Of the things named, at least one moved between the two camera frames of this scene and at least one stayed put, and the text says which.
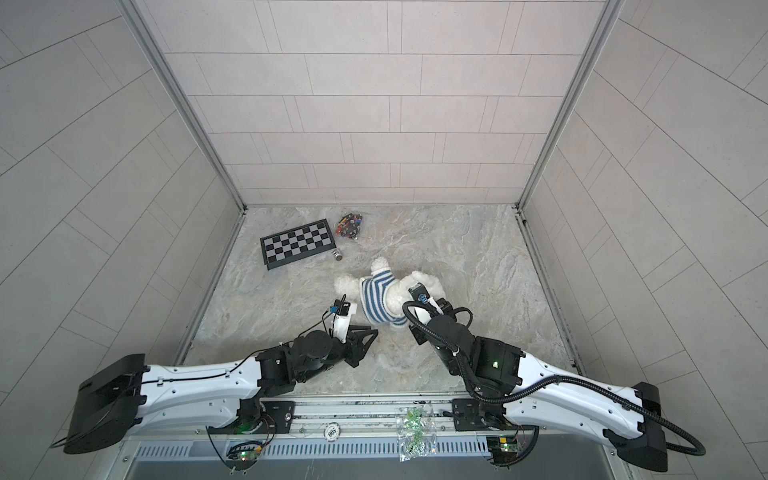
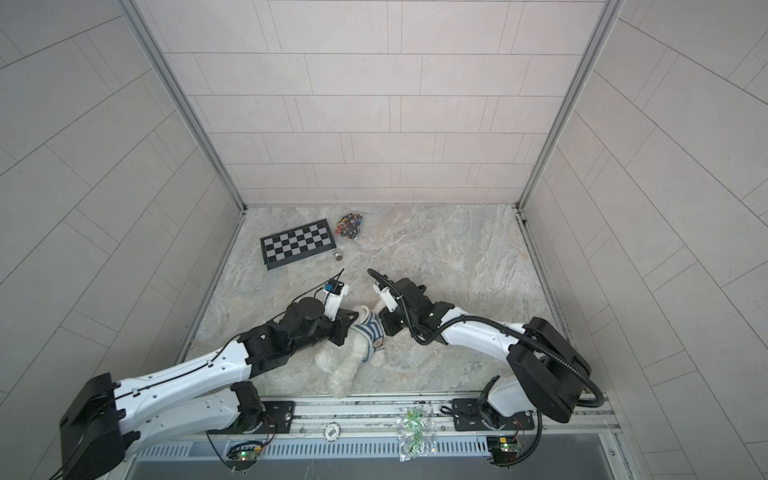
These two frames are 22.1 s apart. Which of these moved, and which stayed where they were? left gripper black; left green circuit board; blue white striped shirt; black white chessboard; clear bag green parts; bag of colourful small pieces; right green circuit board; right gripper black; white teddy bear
Moved: left gripper black; white teddy bear; right gripper black; blue white striped shirt
Stayed: black white chessboard; right green circuit board; bag of colourful small pieces; clear bag green parts; left green circuit board
